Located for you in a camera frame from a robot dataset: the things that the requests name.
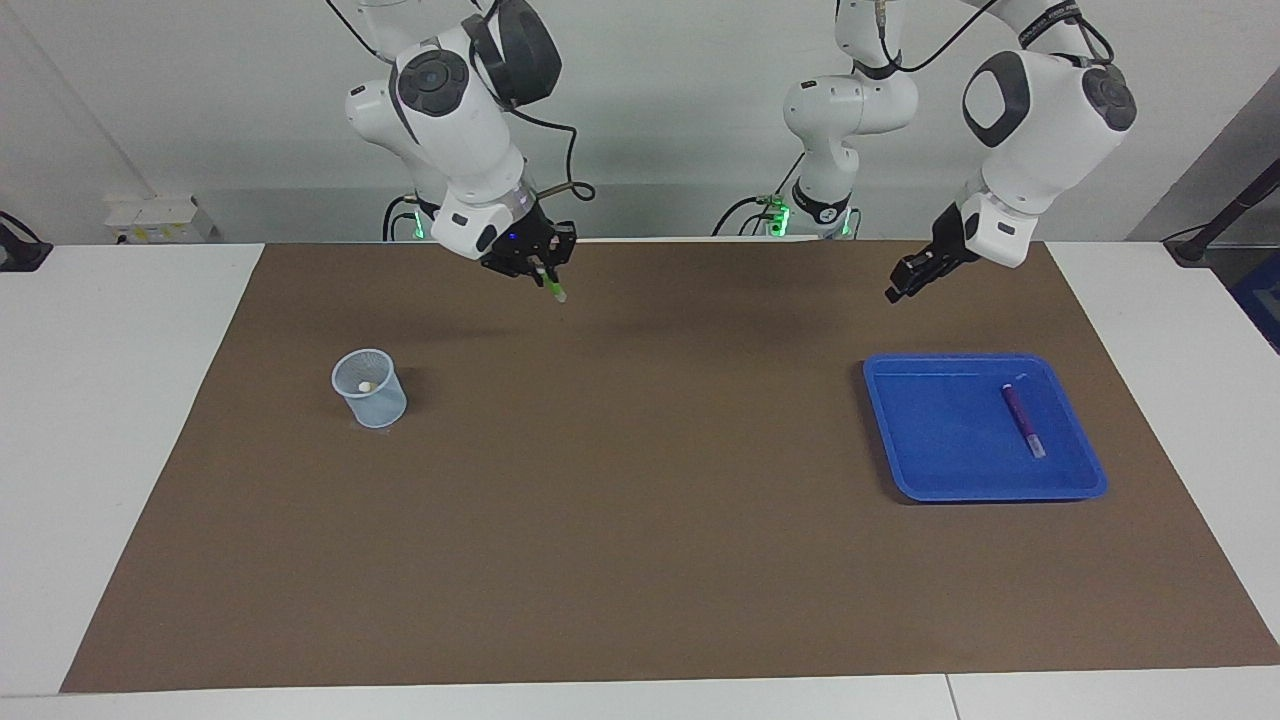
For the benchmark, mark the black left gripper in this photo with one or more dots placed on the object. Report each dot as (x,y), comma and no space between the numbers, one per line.
(955,240)

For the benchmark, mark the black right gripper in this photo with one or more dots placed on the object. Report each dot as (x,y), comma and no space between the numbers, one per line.
(520,240)

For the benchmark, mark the green pen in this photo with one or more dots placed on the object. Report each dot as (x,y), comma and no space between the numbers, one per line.
(553,285)

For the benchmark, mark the purple pen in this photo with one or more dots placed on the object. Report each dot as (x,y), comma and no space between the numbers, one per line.
(1024,420)

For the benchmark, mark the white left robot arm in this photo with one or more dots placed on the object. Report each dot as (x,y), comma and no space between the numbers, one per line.
(1040,120)

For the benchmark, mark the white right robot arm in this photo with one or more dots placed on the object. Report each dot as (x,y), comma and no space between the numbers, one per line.
(450,110)

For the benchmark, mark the green lit base connector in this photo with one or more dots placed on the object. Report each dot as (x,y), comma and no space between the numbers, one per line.
(778,220)

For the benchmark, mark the blue plastic tray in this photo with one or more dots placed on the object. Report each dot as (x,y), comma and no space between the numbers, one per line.
(950,450)

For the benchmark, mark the light blue mesh cup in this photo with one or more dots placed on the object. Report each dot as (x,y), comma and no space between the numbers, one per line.
(372,405)

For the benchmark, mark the brown table mat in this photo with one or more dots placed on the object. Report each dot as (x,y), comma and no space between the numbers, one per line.
(640,500)

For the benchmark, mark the black stand pole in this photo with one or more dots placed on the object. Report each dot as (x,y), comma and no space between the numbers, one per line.
(1225,215)

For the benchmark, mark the blue box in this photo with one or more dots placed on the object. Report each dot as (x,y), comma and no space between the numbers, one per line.
(1262,300)

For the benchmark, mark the white socket box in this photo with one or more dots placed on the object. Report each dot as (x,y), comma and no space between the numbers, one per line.
(160,220)

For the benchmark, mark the black clamp mount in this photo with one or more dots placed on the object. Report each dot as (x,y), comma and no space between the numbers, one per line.
(20,250)

